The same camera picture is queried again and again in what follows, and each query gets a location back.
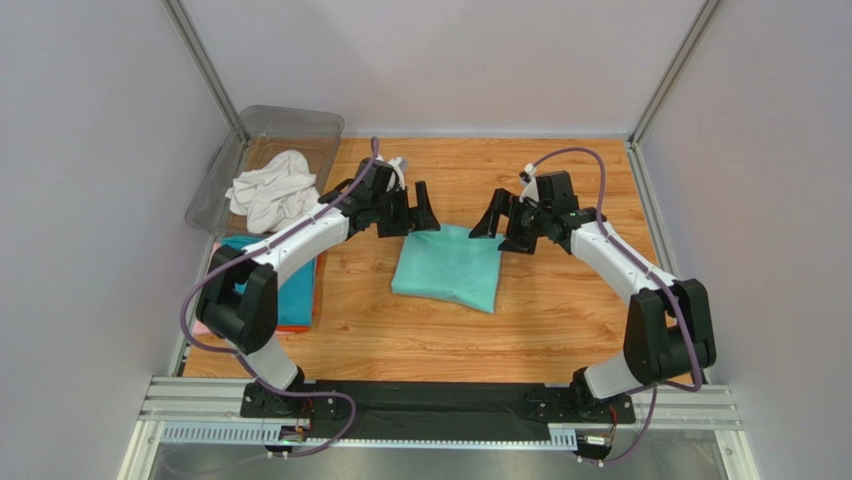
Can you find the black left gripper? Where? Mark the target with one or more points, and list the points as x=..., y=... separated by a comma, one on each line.
x=420, y=217

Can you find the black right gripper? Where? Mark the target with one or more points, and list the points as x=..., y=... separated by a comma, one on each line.
x=516, y=221

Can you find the teal green t shirt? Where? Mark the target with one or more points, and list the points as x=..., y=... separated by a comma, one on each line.
x=448, y=265

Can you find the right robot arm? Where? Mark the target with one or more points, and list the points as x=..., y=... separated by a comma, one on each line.
x=669, y=329

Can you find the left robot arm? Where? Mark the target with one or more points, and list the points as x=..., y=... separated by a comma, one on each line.
x=238, y=299

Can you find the crumpled white t shirt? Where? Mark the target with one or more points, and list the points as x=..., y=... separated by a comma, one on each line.
x=275, y=196

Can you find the folded dark teal t shirt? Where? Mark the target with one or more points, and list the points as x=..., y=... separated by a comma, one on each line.
x=238, y=242

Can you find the clear plastic bin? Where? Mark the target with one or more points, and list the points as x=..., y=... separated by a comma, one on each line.
x=260, y=134

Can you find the folded pink t shirt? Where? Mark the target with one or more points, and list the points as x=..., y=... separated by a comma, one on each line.
x=198, y=328

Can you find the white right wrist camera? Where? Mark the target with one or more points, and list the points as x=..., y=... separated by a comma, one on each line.
x=528, y=181

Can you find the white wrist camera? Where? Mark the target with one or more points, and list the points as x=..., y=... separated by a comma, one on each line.
x=399, y=166
x=528, y=181

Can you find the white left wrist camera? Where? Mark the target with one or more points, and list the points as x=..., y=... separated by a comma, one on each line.
x=399, y=166

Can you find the right aluminium frame post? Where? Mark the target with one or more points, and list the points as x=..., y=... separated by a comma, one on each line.
x=677, y=65

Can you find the aluminium frame post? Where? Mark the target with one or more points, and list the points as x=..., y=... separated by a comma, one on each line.
x=184, y=25
x=677, y=65

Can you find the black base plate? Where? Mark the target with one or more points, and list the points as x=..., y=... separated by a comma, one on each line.
x=499, y=411

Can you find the aluminium front rail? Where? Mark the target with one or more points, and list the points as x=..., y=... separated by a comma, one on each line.
x=218, y=401

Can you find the white slotted cable duct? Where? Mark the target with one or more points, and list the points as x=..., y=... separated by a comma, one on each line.
x=280, y=435

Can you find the left aluminium frame post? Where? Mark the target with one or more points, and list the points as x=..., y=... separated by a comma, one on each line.
x=184, y=25

